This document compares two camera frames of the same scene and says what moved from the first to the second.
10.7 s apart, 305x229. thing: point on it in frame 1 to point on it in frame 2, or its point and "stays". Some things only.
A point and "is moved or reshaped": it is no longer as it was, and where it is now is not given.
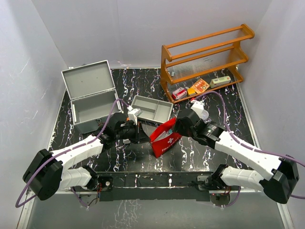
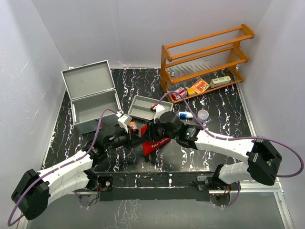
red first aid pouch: (160, 145) is moved or reshaped
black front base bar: (155, 186) stays
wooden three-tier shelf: (203, 64) stays
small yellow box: (191, 91) stays
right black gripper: (178, 128) to (151, 131)
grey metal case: (92, 90) stays
